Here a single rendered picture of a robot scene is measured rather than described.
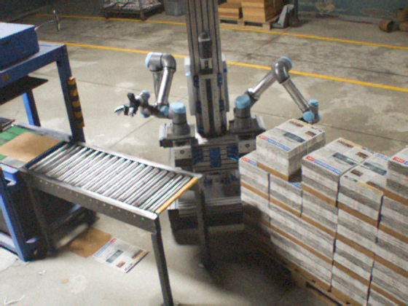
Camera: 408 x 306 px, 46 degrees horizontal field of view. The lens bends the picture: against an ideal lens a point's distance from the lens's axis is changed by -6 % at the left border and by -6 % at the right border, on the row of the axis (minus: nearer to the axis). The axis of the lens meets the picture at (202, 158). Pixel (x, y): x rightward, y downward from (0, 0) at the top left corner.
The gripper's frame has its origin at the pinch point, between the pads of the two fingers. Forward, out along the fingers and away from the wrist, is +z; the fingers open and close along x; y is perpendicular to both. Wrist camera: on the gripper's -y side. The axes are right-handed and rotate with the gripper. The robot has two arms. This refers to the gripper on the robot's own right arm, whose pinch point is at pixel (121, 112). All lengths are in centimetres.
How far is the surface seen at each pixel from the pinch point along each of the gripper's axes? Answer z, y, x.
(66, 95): -41, 20, 78
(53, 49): -35, -21, 82
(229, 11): -621, 118, 142
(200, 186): 0, 44, -58
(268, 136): -20, 6, -96
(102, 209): 42, 50, -6
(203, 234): 1, 86, -62
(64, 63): -43, -7, 79
